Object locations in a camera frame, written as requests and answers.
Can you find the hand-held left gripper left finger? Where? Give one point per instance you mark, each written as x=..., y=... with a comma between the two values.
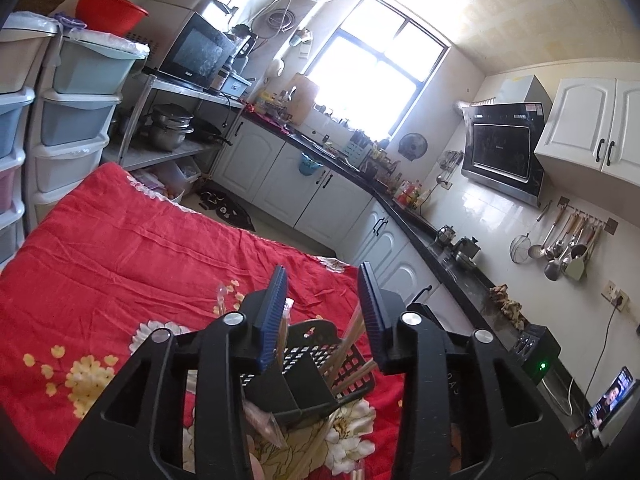
x=272, y=320

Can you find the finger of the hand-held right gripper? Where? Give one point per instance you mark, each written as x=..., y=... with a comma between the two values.
x=432, y=322

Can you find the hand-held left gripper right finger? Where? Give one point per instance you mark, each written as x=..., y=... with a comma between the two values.
x=372, y=320

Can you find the dark grey utensil holder basket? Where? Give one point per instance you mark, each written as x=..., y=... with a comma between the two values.
x=300, y=385

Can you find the pile of chopsticks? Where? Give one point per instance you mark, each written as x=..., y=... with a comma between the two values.
x=312, y=447

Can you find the row of hanging kitchen utensils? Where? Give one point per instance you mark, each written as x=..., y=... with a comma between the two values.
x=565, y=250

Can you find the person's left hand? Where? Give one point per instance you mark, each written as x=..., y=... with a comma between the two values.
x=256, y=471

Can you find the black kitchen countertop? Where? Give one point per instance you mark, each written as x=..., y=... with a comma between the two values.
x=450, y=265

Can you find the brown crumpled cloth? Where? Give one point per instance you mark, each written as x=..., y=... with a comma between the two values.
x=507, y=307

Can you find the small steel kettle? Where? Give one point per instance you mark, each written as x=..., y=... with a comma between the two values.
x=445, y=236

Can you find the black box with green light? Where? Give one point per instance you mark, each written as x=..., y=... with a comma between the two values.
x=537, y=352

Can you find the dark floor mat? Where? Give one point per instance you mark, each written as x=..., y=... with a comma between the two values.
x=225, y=209

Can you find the white lower cabinets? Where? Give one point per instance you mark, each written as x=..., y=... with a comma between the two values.
x=320, y=200

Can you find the group of condiment bottles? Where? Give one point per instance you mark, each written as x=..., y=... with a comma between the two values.
x=410, y=192

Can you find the smartphone with lit screen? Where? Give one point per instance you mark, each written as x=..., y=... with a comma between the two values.
x=612, y=397

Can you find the red floral tablecloth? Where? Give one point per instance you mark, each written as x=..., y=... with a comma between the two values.
x=125, y=260

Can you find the blue hanging basket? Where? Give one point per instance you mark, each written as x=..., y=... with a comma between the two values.
x=310, y=165

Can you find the knife block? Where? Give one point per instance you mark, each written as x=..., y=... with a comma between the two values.
x=357, y=147

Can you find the clear plastic storage box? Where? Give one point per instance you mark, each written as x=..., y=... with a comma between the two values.
x=172, y=177

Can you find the small black round fan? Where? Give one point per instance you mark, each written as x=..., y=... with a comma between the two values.
x=412, y=146

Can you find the black range hood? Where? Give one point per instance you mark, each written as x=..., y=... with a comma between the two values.
x=502, y=150

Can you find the black wok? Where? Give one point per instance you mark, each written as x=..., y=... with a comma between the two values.
x=207, y=132

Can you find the metal shelf table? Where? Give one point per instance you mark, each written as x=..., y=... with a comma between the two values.
x=165, y=152

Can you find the steel stock pot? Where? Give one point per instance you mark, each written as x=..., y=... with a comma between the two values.
x=170, y=127

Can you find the pale wooden cutting board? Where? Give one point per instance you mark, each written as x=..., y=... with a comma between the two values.
x=304, y=97

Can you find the grey-blue storage box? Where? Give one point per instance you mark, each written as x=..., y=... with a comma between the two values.
x=236, y=85

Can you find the kitchen window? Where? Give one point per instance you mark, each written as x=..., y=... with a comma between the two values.
x=370, y=70

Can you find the white upper cabinet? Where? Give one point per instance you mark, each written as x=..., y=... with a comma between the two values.
x=590, y=125

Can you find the black microwave oven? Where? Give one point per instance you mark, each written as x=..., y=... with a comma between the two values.
x=200, y=55

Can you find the black blender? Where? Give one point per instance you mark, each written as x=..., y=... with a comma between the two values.
x=244, y=45

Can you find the drawer tower with grey-blue drawers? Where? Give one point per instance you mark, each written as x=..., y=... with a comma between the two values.
x=75, y=120

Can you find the drawer tower with pink drawer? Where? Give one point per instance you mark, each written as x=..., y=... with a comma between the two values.
x=15, y=115

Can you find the red plastic basin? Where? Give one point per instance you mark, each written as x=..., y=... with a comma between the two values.
x=107, y=10

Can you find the brown wicker basket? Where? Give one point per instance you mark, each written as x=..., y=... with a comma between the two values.
x=42, y=2

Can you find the wall power socket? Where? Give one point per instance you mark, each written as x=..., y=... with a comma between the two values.
x=616, y=295

